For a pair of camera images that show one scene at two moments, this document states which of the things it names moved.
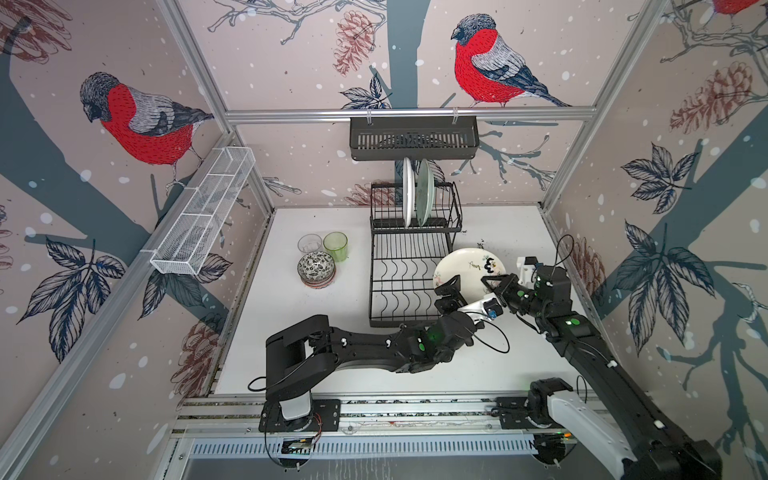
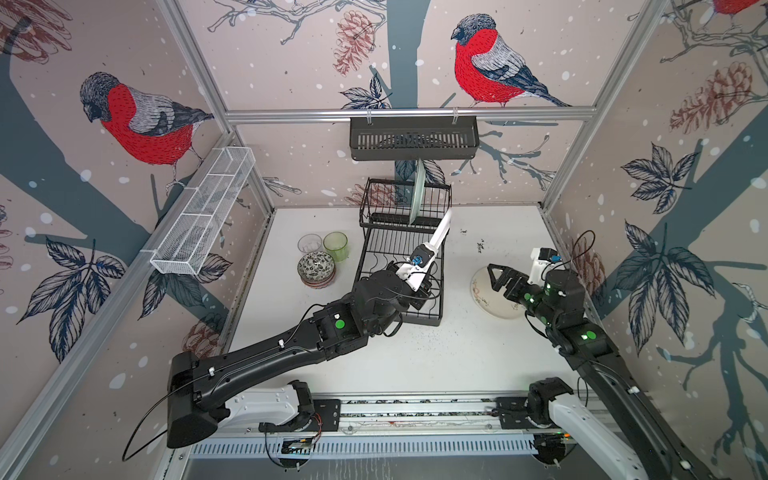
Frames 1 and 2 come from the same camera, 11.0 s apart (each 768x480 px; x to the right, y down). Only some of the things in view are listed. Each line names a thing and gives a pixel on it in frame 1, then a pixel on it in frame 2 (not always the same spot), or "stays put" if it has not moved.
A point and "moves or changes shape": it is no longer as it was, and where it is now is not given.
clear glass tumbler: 309,243 stays put
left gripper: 452,302 -> 417,297
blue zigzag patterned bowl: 318,287 stays put
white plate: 408,193 -> 442,230
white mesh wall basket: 214,188 stays put
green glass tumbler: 336,243 stays put
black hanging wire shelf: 414,140 stays put
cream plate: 471,265 moves or changes shape
